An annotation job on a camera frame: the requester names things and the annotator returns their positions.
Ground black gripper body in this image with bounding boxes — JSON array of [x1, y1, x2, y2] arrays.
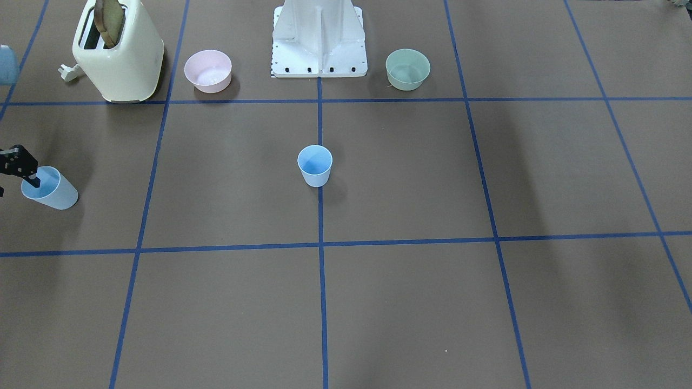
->
[[1, 144, 38, 184]]

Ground blue cup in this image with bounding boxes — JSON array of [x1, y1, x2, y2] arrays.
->
[[21, 166, 79, 210], [297, 145, 334, 187]]

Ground white toaster plug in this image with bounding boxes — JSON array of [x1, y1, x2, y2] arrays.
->
[[58, 64, 83, 82]]

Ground cream two-slot toaster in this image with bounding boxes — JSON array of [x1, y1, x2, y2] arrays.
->
[[72, 1, 165, 103]]

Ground brown toast slice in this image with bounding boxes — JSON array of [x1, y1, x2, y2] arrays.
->
[[94, 0, 124, 49]]

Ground pink plastic bowl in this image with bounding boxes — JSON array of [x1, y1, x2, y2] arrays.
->
[[184, 50, 232, 93]]

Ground green plastic bowl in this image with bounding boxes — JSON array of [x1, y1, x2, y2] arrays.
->
[[385, 49, 431, 91]]

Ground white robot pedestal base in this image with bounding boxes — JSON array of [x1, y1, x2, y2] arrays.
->
[[270, 1, 368, 78]]

